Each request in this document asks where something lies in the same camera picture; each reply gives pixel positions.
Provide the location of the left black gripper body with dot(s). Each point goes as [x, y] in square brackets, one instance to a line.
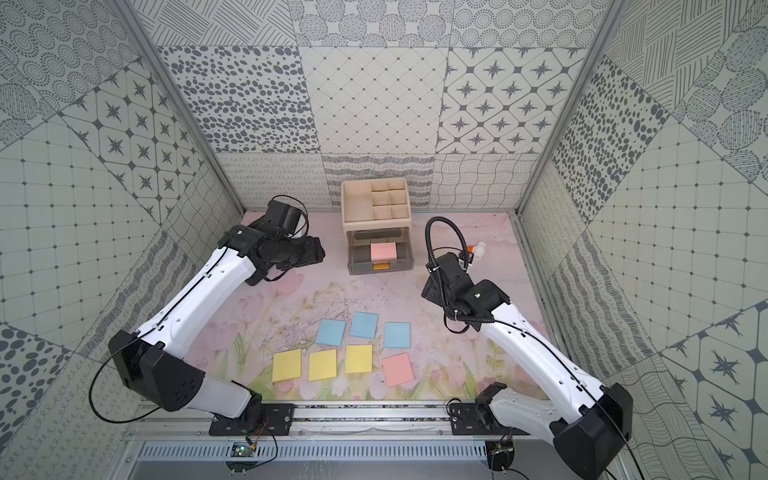
[309, 249]

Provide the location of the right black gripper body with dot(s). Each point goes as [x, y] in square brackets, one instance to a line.
[438, 296]

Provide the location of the clear grey drawer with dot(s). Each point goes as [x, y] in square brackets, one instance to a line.
[359, 260]

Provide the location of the pink sticky pad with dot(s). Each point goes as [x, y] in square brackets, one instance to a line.
[397, 370]
[382, 252]

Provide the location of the beige desktop drawer organizer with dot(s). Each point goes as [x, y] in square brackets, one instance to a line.
[373, 204]

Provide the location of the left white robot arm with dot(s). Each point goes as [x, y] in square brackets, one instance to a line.
[151, 361]

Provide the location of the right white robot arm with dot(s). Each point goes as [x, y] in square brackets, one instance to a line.
[587, 422]

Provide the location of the right blue sticky pad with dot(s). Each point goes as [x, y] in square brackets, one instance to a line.
[397, 335]

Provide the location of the blue sticky pad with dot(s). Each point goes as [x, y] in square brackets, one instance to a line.
[397, 335]
[331, 332]
[364, 325]

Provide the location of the left blue sticky pad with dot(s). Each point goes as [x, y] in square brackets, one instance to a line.
[331, 332]

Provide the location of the middle blue sticky pad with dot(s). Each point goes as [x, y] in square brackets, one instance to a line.
[364, 325]

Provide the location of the left yellow sticky pad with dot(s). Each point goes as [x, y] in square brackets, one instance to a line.
[287, 366]

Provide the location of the yellow sticky pad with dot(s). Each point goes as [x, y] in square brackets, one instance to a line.
[359, 359]
[287, 366]
[323, 365]

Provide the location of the right yellow sticky pad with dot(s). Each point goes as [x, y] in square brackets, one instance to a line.
[359, 359]

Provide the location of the middle yellow sticky pad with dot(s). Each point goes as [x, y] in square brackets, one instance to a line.
[323, 365]

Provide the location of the white bottle orange cap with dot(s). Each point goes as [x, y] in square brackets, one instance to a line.
[476, 252]

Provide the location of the floral pink table mat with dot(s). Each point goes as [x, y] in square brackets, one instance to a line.
[256, 322]

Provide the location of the black round connector box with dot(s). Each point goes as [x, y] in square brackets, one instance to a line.
[500, 455]

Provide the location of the green circuit board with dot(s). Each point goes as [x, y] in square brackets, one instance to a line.
[242, 450]

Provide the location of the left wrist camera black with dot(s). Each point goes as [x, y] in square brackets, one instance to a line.
[284, 218]

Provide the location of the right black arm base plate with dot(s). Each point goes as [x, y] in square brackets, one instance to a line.
[471, 419]

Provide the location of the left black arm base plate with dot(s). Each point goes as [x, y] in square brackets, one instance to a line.
[270, 418]

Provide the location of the aluminium mounting rail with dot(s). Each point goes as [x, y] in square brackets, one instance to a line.
[426, 419]

